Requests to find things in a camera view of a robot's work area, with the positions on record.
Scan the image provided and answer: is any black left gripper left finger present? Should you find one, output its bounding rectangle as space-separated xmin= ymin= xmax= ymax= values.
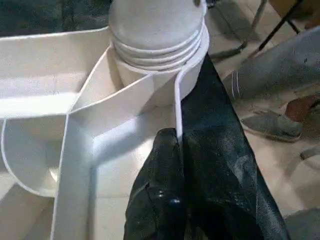
xmin=124 ymin=127 xmax=188 ymax=240

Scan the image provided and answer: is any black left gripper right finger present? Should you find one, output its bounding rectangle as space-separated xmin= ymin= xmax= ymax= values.
xmin=183 ymin=129 xmax=266 ymax=240

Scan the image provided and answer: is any white plastic table top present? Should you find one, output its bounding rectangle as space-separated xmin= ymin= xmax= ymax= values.
xmin=0 ymin=27 xmax=210 ymax=240

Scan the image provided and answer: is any white plastic table leg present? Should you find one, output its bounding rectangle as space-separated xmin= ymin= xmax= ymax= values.
xmin=109 ymin=0 xmax=210 ymax=74

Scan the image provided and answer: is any grey shoe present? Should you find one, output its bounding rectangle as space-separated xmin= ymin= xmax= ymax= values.
xmin=241 ymin=109 xmax=304 ymax=144

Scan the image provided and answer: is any black mat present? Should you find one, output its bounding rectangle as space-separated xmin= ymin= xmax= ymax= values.
xmin=0 ymin=0 xmax=291 ymax=240

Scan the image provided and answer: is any blue denim trouser leg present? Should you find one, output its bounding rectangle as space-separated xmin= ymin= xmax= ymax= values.
xmin=222 ymin=26 xmax=320 ymax=101

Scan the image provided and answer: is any black metal frame bar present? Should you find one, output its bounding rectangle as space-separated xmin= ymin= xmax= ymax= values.
xmin=258 ymin=0 xmax=305 ymax=51

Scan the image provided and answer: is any grey metal tube frame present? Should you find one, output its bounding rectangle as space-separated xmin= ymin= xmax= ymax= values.
xmin=211 ymin=0 xmax=268 ymax=60

